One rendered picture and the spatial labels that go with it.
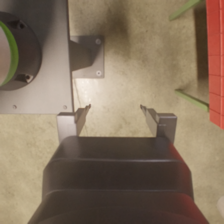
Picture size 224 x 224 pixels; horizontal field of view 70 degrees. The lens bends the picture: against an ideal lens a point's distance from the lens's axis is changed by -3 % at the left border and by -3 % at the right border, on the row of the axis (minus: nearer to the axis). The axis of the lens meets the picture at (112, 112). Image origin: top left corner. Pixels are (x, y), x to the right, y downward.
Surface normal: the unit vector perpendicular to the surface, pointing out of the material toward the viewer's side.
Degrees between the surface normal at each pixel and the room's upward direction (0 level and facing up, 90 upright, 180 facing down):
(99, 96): 0
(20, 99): 0
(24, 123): 0
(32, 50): 66
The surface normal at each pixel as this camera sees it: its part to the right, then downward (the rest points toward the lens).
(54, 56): -0.01, 0.30
